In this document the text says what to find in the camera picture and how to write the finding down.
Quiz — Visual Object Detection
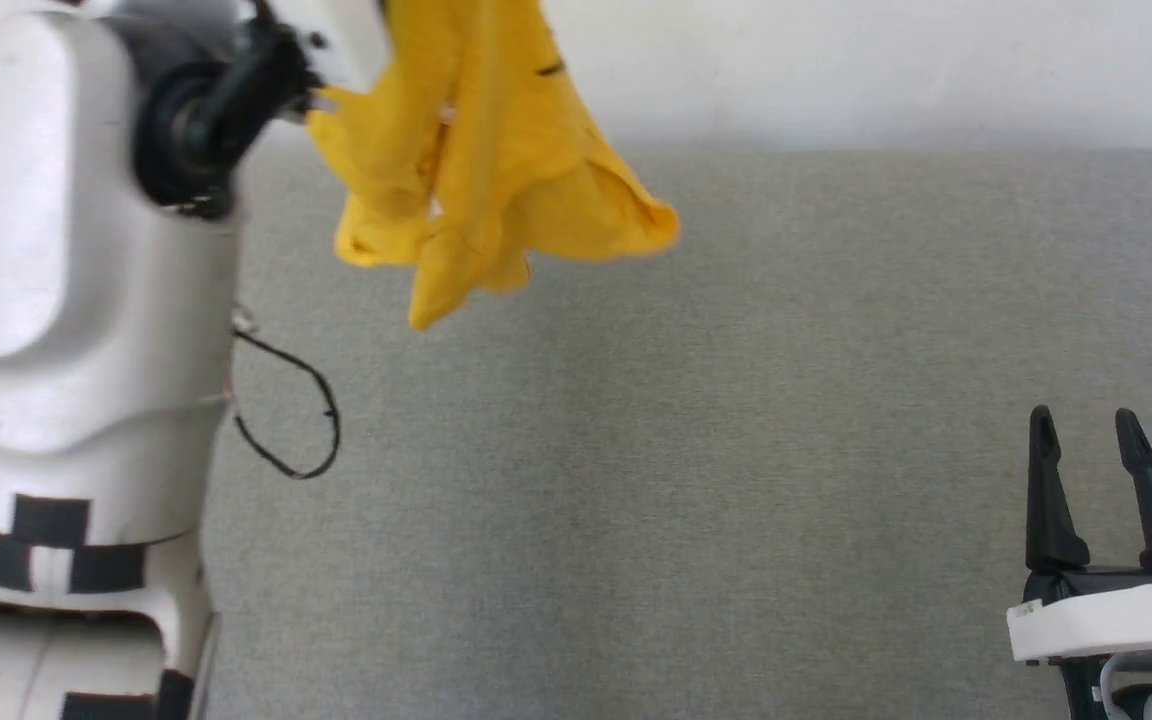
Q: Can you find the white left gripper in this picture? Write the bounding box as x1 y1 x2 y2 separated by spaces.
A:
271 0 399 97

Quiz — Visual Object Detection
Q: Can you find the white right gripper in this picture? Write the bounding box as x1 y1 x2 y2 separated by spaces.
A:
1006 405 1152 666

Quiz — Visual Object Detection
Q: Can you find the yellow tiger print garment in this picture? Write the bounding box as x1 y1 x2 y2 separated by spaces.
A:
304 0 681 333

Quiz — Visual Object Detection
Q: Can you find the grey fabric sofa cushion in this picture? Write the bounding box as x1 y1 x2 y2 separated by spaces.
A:
198 145 1152 720

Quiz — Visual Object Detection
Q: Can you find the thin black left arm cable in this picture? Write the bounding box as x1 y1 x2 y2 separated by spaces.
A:
230 325 343 482

